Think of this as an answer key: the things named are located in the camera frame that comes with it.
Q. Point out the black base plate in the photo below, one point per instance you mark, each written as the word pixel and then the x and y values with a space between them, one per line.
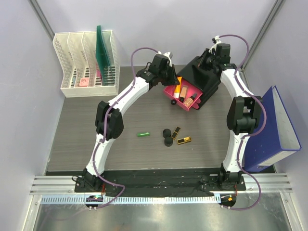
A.
pixel 158 181

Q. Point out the green board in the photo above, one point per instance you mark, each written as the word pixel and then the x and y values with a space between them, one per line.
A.
pixel 102 58

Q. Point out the black gold upright lipstick case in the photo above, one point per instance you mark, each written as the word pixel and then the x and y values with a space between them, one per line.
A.
pixel 175 133

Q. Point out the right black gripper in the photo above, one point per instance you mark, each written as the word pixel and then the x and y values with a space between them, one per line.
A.
pixel 206 54

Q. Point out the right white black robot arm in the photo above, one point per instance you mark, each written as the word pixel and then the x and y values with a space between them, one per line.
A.
pixel 243 116

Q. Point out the orange white cream tube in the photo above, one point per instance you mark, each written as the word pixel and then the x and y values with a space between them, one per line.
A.
pixel 177 90

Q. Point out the pink drawer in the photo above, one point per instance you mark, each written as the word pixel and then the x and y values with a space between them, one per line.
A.
pixel 197 104
pixel 169 90

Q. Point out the pink eraser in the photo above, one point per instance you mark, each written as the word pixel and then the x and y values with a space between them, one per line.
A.
pixel 84 82

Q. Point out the beige foundation tube black cap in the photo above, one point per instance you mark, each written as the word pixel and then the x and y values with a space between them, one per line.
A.
pixel 183 93

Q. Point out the gold lipstick lying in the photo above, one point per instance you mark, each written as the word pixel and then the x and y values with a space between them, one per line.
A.
pixel 184 140

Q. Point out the pink item in organizer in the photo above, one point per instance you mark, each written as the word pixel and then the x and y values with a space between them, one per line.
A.
pixel 98 73

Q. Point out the white mesh file organizer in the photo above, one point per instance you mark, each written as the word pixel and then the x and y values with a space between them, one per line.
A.
pixel 76 52

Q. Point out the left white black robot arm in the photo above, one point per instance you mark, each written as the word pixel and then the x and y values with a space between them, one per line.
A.
pixel 109 117

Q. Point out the green lip balm tube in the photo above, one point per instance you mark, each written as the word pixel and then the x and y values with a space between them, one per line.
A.
pixel 143 134

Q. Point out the black round jar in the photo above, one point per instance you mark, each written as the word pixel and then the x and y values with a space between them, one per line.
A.
pixel 166 133
pixel 168 141

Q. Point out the black pink drawer organizer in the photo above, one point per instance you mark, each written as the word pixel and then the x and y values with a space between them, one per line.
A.
pixel 205 80

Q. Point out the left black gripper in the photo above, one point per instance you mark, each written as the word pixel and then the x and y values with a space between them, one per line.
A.
pixel 173 80

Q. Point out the blue ring binder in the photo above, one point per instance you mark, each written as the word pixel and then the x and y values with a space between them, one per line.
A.
pixel 276 141

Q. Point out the round foundation bottle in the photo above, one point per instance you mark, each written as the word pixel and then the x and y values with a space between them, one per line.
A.
pixel 188 102

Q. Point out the aluminium rail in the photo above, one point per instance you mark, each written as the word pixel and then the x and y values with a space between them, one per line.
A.
pixel 61 190

